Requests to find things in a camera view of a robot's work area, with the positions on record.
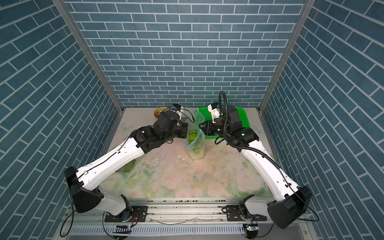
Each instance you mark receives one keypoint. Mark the clear zipper bag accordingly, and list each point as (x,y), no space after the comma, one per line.
(127,167)
(194,124)

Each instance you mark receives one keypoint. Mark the chinese cabbage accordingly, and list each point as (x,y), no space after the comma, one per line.
(195,140)

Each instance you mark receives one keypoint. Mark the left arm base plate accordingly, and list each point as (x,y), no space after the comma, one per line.
(136,214)

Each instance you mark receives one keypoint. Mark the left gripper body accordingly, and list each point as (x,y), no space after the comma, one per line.
(177,131)

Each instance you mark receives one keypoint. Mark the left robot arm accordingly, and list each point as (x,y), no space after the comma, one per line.
(84,182)

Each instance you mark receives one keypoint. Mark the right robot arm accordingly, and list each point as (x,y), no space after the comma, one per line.
(290,200)

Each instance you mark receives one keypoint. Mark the green plastic basket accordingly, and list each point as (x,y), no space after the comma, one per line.
(242,114)

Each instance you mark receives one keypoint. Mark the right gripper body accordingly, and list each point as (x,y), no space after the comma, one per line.
(217,129)

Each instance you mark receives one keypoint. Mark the aluminium rail frame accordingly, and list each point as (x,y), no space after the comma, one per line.
(180,220)

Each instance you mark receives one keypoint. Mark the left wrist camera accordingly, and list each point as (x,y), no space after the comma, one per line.
(177,108)

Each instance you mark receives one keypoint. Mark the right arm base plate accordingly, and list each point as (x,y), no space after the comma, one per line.
(243,213)

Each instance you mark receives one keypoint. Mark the yellow pen cup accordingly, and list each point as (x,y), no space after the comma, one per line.
(159,110)

